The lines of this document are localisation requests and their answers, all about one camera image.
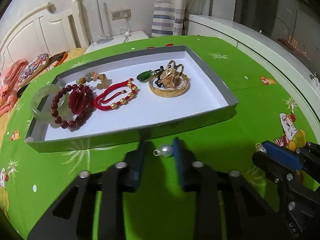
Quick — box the black orange cloth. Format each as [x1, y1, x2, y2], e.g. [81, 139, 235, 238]
[17, 51, 67, 98]

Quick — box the white window sill ledge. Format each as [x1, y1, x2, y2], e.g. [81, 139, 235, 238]
[187, 15, 319, 117]

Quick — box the white bedside table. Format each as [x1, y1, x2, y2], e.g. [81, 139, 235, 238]
[85, 30, 149, 54]

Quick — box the wall power socket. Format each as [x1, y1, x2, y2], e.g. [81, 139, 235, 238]
[111, 9, 131, 21]

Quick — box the sailboat print curtain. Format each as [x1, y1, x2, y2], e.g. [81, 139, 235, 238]
[151, 0, 194, 37]

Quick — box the red rope gold bead bracelet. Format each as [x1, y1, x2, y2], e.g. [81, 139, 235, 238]
[93, 78, 139, 112]

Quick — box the green pendant black cord necklace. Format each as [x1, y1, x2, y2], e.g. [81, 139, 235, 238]
[136, 65, 167, 88]

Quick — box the dark red flower ornament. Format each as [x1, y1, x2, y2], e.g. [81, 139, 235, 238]
[68, 84, 94, 115]

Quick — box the white pearl with hook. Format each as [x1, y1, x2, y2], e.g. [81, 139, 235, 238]
[153, 144, 174, 157]

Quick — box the grey white jewelry tray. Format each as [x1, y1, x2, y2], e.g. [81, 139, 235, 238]
[25, 46, 238, 152]

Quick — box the dark red bead bracelet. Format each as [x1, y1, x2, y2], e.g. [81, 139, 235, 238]
[50, 83, 95, 131]

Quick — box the pale green jade bangle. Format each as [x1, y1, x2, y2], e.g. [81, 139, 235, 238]
[30, 84, 70, 124]

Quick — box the white charger with cable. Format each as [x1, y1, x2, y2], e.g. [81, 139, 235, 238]
[118, 18, 131, 43]

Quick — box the white round pearl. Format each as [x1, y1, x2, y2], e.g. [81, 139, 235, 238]
[255, 143, 267, 154]

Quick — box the green cartoon print cloth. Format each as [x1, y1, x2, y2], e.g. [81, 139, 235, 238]
[1, 36, 318, 239]

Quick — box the folded pink blanket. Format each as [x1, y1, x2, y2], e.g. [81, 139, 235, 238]
[0, 59, 28, 116]

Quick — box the patterned embroidered pillow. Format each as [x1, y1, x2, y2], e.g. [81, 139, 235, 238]
[17, 53, 49, 87]

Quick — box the white wooden headboard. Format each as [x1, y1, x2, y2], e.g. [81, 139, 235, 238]
[1, 0, 89, 70]

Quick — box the gold bangle with rings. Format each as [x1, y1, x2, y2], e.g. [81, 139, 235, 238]
[148, 60, 190, 98]

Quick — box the white standing lamp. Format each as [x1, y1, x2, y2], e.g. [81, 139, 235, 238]
[95, 0, 113, 44]

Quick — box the multicolour jade bead bracelet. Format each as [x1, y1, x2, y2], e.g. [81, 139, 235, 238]
[76, 71, 113, 90]

